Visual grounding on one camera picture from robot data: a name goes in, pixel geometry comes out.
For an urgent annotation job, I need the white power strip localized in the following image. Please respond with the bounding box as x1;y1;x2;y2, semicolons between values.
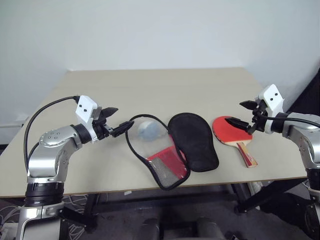
248;181;264;196

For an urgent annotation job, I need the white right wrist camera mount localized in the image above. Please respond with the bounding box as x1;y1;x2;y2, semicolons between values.
257;84;286;135

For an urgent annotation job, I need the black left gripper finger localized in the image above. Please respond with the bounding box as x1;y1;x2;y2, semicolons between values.
110;120;136;138
100;106;119;120

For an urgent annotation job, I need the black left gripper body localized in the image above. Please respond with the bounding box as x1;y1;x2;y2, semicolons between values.
92;106;115;141

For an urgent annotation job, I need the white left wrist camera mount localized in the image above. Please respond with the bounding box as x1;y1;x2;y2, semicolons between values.
74;95;100;145

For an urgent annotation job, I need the black red paddle case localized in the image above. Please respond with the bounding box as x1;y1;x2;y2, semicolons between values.
124;112;220;192

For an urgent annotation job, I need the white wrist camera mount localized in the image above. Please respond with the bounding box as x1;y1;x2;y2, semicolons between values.
257;84;286;135
74;95;100;145

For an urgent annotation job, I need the dark grey rounded shape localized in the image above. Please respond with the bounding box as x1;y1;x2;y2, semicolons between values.
196;216;226;240
138;216;161;240

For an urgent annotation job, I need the white floor cable tangle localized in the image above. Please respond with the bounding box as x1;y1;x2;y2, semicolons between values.
0;194;89;227

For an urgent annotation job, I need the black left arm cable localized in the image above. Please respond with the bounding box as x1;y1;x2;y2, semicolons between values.
23;95;81;174

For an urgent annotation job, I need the red table tennis paddle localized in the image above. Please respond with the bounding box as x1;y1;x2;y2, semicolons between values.
212;115;259;169

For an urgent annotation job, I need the black background panel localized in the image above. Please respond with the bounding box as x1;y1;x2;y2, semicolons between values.
286;59;320;116

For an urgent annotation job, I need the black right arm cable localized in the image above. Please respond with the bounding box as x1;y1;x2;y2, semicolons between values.
259;115;320;125

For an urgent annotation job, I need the grey blue soft lump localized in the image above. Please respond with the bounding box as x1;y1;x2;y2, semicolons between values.
137;120;162;143

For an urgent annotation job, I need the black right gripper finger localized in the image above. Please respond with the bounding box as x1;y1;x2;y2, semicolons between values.
224;118;251;133
239;100;259;111

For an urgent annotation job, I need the black table leg frame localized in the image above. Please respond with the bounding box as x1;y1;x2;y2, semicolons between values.
231;174;311;216
59;192;101;234

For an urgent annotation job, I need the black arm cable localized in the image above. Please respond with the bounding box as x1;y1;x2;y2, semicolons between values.
259;115;320;125
23;95;81;174

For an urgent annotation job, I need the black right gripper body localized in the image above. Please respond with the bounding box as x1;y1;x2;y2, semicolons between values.
246;98;268;135

